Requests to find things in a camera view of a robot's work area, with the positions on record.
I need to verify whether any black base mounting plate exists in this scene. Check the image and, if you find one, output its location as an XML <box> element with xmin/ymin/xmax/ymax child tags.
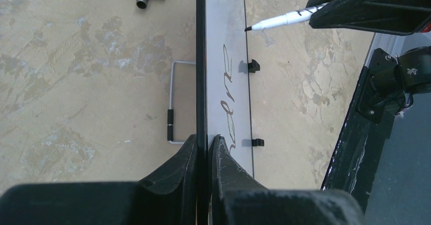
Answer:
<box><xmin>321</xmin><ymin>48</ymin><xmax>406</xmax><ymax>210</ymax></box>

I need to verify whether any black whiteboard marker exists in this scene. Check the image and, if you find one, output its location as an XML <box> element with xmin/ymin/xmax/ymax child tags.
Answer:
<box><xmin>244</xmin><ymin>3</ymin><xmax>328</xmax><ymax>31</ymax></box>

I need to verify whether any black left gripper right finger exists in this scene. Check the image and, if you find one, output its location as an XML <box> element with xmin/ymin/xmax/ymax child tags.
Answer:
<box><xmin>210</xmin><ymin>135</ymin><xmax>365</xmax><ymax>224</ymax></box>

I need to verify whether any aluminium extrusion rail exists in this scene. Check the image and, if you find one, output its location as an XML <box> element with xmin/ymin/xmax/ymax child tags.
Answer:
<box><xmin>364</xmin><ymin>33</ymin><xmax>405</xmax><ymax>67</ymax></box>

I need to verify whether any black wire easel stand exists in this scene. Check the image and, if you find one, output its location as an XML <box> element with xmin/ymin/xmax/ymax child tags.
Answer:
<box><xmin>167</xmin><ymin>59</ymin><xmax>265</xmax><ymax>147</ymax></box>

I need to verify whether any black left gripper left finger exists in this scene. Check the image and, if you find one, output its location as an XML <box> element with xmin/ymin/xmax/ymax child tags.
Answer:
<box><xmin>1</xmin><ymin>135</ymin><xmax>197</xmax><ymax>224</ymax></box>

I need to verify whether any white whiteboard black frame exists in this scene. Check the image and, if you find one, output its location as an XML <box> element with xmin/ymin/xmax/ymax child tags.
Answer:
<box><xmin>196</xmin><ymin>0</ymin><xmax>255</xmax><ymax>179</ymax></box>

